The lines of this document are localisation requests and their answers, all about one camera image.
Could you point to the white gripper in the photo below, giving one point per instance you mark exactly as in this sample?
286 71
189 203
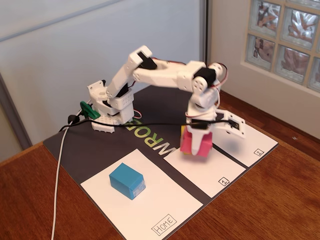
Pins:
198 137

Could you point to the black printed mat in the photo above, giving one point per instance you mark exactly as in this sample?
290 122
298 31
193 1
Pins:
100 150

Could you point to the white paper sheet marked home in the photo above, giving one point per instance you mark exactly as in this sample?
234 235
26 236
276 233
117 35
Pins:
170 197

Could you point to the yellow paper box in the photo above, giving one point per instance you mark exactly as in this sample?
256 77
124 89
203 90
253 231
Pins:
183 130

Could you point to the red paper box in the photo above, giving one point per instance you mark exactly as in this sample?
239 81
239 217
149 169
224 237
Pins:
185 145

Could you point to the green clamp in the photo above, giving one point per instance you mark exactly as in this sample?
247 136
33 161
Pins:
90 111

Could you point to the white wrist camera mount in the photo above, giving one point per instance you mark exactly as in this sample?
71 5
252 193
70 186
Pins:
236 131

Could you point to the white paper sheet marked two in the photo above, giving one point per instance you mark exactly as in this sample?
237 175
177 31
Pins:
250 147

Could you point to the frosted sliding door panel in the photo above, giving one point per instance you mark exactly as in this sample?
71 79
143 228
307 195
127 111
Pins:
162 37

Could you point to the white paper sheet marked one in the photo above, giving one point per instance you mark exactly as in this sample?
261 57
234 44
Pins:
200 172

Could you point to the blue paper box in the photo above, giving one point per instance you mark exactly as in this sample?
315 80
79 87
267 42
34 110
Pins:
125 178

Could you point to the glass block window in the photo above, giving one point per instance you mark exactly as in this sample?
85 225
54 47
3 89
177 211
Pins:
287 37

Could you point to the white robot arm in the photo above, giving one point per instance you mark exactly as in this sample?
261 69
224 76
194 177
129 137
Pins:
160 75

